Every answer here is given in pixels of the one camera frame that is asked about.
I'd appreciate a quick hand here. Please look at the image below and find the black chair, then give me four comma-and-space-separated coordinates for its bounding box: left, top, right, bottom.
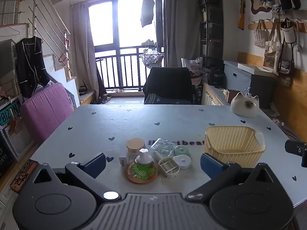
143, 67, 194, 105

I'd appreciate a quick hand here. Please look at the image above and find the yellow woven plastic basket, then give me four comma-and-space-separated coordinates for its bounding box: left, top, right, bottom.
205, 126, 266, 168

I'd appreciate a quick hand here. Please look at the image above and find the grey storage box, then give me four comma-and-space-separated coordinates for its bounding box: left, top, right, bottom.
223, 60, 275, 109

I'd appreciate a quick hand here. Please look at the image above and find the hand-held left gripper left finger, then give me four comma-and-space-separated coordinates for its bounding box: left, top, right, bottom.
32, 152, 121, 201

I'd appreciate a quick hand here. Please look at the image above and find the black jacket with white piping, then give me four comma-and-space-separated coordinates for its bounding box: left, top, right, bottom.
15, 36, 52, 99

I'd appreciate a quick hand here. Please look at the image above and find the black balcony railing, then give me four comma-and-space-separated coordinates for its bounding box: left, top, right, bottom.
94, 46, 166, 93

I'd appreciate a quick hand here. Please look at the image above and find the red patterned sign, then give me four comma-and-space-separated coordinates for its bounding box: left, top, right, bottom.
9, 159, 39, 194

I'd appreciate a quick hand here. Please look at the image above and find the small black shoulder bag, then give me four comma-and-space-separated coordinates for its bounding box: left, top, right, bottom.
277, 38, 295, 75

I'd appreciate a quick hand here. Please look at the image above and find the round jar with wooden lid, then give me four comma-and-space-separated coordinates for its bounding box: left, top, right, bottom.
126, 138, 146, 154

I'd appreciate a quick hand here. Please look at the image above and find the white flat box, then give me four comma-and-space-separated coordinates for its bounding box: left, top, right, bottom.
237, 62, 267, 74

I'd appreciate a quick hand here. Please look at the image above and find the grey curtain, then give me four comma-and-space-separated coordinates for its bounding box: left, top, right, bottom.
71, 2, 106, 97
164, 0, 205, 68

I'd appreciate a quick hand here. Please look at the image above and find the black shelf rack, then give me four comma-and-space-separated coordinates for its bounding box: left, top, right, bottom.
199, 0, 225, 87

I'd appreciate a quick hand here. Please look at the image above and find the white bucket bag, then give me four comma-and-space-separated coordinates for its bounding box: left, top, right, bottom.
280, 18, 295, 44

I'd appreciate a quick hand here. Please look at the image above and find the clear plastic blister tray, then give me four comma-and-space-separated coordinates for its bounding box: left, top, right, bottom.
150, 138, 177, 156

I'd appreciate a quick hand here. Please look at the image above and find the white low cabinet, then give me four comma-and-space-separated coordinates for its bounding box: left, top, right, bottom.
201, 82, 231, 106

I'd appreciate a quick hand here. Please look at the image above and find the dark hanging garment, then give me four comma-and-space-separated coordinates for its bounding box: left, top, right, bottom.
140, 0, 155, 28

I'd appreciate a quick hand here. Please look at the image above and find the purple chair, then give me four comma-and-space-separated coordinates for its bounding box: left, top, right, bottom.
20, 83, 75, 145

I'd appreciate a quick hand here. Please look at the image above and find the white printed plastic bag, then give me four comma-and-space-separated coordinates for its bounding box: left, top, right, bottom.
181, 57, 204, 77

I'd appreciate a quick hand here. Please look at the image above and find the green license plate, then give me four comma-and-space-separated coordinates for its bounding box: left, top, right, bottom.
0, 100, 22, 127

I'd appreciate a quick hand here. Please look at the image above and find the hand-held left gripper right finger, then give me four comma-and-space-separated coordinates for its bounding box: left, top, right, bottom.
186, 152, 280, 200

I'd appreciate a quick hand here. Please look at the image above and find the white compartment holder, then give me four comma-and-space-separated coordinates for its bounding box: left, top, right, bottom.
158, 156, 180, 178

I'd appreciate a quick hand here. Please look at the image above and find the wooden wall hook rack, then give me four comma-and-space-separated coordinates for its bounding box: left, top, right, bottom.
248, 20, 307, 33

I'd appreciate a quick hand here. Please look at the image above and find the white cat-shaped ceramic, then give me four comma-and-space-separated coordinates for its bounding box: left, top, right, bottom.
230, 92, 260, 118

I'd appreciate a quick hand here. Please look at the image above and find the white pump dispenser head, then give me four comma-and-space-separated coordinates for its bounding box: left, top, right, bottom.
135, 148, 154, 167

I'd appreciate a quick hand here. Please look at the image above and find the beige canvas tote bag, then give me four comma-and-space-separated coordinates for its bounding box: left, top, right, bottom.
262, 19, 285, 76

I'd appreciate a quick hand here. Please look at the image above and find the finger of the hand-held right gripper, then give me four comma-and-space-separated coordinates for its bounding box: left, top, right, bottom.
285, 139, 307, 168

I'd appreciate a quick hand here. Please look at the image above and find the white net bag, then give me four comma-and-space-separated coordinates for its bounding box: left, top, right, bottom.
253, 20, 269, 48

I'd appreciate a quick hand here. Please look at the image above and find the small green round container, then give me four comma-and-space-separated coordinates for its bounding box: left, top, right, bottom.
174, 146, 189, 156

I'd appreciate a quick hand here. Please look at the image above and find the hanging wire basket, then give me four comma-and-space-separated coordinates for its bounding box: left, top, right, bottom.
139, 50, 166, 69

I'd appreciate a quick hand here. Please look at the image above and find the brown cardboard box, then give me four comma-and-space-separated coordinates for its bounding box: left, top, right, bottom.
225, 89, 241, 104

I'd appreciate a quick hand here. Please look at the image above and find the orange toy gun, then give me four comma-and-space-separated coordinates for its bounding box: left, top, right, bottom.
238, 0, 248, 30

